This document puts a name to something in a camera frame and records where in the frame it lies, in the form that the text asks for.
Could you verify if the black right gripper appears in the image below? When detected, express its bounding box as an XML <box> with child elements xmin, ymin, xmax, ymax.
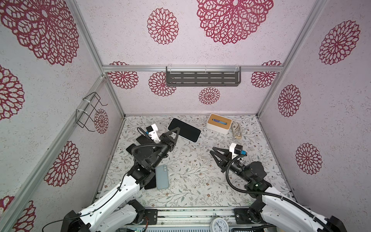
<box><xmin>212</xmin><ymin>148</ymin><xmax>251</xmax><ymax>185</ymax></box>

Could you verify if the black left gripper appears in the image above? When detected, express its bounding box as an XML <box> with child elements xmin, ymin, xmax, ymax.
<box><xmin>151</xmin><ymin>127</ymin><xmax>179</xmax><ymax>170</ymax></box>

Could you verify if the large phone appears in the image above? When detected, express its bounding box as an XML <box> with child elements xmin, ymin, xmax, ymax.
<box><xmin>168</xmin><ymin>118</ymin><xmax>201</xmax><ymax>143</ymax></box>

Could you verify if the light blue phone case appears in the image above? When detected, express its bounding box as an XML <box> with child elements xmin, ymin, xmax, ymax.
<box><xmin>156</xmin><ymin>165</ymin><xmax>169</xmax><ymax>190</ymax></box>

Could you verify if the black bare phone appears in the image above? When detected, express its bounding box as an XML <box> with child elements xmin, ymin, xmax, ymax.
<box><xmin>144</xmin><ymin>176</ymin><xmax>157</xmax><ymax>190</ymax></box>

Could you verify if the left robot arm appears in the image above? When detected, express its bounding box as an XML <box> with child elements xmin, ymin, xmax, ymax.
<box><xmin>60</xmin><ymin>127</ymin><xmax>181</xmax><ymax>232</ymax></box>

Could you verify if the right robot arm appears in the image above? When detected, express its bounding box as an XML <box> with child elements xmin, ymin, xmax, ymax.
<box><xmin>210</xmin><ymin>144</ymin><xmax>346</xmax><ymax>232</ymax></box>

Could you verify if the small black phone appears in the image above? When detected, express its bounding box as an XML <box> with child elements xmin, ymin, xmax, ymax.
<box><xmin>136</xmin><ymin>135</ymin><xmax>151</xmax><ymax>145</ymax></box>
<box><xmin>126</xmin><ymin>144</ymin><xmax>136</xmax><ymax>155</ymax></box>

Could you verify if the white tissue box wooden lid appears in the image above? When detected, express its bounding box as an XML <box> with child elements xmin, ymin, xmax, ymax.
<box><xmin>206</xmin><ymin>114</ymin><xmax>232</xmax><ymax>135</ymax></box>

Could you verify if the white analog clock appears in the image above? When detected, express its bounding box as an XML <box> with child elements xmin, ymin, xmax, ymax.
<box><xmin>210</xmin><ymin>217</ymin><xmax>230</xmax><ymax>232</ymax></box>

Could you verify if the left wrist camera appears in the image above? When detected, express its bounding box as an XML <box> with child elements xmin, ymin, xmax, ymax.
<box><xmin>146</xmin><ymin>124</ymin><xmax>160</xmax><ymax>142</ymax></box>

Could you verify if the grey wall shelf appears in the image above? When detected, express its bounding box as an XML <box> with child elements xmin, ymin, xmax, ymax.
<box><xmin>165</xmin><ymin>67</ymin><xmax>241</xmax><ymax>87</ymax></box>

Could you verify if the metal base rail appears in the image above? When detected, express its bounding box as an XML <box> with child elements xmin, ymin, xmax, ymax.
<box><xmin>117</xmin><ymin>206</ymin><xmax>279</xmax><ymax>232</ymax></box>

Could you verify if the black wire wall rack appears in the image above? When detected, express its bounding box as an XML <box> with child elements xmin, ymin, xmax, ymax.
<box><xmin>75</xmin><ymin>92</ymin><xmax>109</xmax><ymax>134</ymax></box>

